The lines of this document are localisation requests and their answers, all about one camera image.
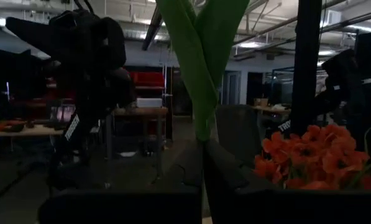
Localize red flower stem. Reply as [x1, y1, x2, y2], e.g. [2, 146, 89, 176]
[252, 130, 298, 189]

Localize peach artificial tulip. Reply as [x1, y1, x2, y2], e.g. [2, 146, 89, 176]
[155, 0, 251, 143]

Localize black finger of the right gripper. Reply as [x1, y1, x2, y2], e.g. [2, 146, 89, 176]
[4, 17, 54, 60]

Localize red artificial flower bunch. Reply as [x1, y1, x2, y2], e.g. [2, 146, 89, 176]
[284, 124, 371, 191]

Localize white box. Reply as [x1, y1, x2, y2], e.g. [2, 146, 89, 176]
[135, 97, 163, 109]

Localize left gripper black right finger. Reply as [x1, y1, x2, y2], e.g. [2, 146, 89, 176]
[203, 139, 281, 194]

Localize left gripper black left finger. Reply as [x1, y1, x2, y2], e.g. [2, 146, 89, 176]
[158, 139, 204, 194]

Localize red storage bins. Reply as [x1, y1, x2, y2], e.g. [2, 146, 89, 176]
[127, 70, 167, 91]

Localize black rig upright post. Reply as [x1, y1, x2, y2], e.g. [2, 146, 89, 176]
[291, 0, 323, 136]

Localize wooden work table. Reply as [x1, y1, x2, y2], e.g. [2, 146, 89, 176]
[112, 106, 170, 164]

